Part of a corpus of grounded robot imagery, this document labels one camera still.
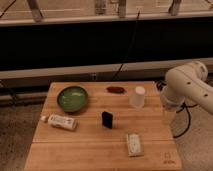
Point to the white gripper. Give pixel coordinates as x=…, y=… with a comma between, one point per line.
x=170, y=102

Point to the white ceramic cup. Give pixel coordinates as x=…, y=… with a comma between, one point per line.
x=137, y=98

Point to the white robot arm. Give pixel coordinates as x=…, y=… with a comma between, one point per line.
x=186, y=81

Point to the black eraser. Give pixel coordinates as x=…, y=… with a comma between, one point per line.
x=107, y=119

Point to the green ceramic bowl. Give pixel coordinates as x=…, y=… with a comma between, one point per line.
x=72, y=99

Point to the white wrapped packet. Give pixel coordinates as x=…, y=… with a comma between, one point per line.
x=134, y=145

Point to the dark red oval object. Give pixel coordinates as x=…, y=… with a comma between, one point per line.
x=118, y=90

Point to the white tube with cap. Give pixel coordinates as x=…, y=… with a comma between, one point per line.
x=58, y=121

